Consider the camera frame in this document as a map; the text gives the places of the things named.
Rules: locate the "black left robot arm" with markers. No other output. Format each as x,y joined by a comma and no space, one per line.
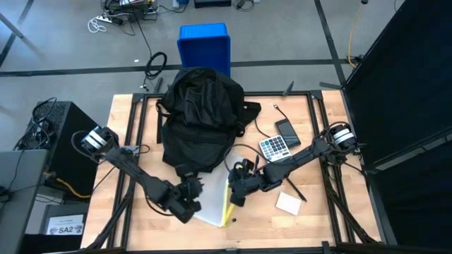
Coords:
137,173

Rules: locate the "grey desk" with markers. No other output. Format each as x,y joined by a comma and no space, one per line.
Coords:
21,197

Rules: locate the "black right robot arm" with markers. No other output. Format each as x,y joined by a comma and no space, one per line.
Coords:
300,158

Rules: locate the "grey calculator with white keys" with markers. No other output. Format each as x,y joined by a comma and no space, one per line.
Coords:
275,148

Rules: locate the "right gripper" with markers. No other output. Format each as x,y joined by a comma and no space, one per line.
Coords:
247,183

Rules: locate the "black pen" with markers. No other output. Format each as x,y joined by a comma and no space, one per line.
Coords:
296,190

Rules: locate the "grey metal table leg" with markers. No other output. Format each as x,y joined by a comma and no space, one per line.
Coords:
10,25

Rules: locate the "black backpack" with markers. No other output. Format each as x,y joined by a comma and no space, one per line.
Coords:
201,116

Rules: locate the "black partition panel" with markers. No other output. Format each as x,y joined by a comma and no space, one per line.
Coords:
406,70

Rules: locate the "white SA2 label sign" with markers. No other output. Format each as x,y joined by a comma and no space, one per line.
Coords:
65,225

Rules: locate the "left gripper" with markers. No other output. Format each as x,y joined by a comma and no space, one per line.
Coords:
183,208

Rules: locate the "white mesh pouch yellow trim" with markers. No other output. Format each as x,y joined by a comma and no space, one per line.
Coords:
212,201

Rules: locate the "white square notepad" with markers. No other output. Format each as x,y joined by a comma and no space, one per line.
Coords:
288,203

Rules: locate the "blue plastic bin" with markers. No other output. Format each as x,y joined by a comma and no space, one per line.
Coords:
205,42

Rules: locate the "black computer tower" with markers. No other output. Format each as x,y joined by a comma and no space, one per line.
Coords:
70,116

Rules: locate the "black smartphone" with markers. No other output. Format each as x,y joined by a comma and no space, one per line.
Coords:
287,132

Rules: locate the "black equipment case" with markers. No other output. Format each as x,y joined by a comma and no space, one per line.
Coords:
63,208

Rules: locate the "black flat device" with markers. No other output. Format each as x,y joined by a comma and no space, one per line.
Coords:
212,3

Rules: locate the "black metal table frame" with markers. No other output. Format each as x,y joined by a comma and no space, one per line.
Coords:
300,94

